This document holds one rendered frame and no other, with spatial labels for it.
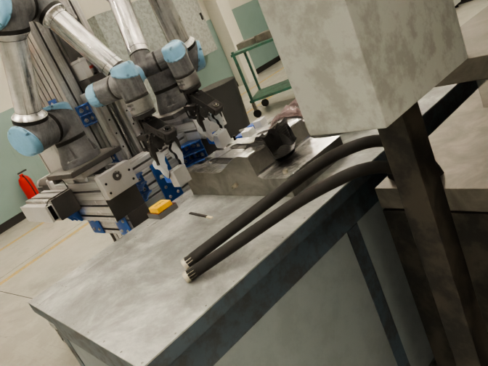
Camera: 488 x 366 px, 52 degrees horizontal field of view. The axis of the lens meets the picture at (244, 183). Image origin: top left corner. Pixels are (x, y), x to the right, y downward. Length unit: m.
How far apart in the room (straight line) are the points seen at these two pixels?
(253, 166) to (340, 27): 0.75
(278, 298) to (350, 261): 0.28
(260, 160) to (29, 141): 0.78
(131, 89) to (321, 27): 0.83
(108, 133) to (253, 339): 1.19
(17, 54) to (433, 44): 1.25
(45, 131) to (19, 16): 0.38
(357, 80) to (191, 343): 0.61
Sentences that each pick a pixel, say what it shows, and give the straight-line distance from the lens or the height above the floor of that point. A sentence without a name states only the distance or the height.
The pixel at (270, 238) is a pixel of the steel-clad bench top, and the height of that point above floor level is 0.80.
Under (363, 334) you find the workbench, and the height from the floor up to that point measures 0.38.
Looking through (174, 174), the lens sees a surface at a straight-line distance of 1.54.
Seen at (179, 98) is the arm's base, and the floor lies 1.08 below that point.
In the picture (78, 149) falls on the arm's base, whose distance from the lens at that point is 1.90.
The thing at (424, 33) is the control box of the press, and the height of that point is 1.16.
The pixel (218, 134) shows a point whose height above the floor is 0.95.
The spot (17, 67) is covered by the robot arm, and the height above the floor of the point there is 1.42.
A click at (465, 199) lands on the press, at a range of 1.20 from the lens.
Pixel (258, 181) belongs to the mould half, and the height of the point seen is 0.85.
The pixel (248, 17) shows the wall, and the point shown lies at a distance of 10.25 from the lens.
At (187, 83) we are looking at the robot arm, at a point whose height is 1.16.
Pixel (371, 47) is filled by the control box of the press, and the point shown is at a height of 1.19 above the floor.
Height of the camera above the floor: 1.32
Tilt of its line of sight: 18 degrees down
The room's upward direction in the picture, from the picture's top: 24 degrees counter-clockwise
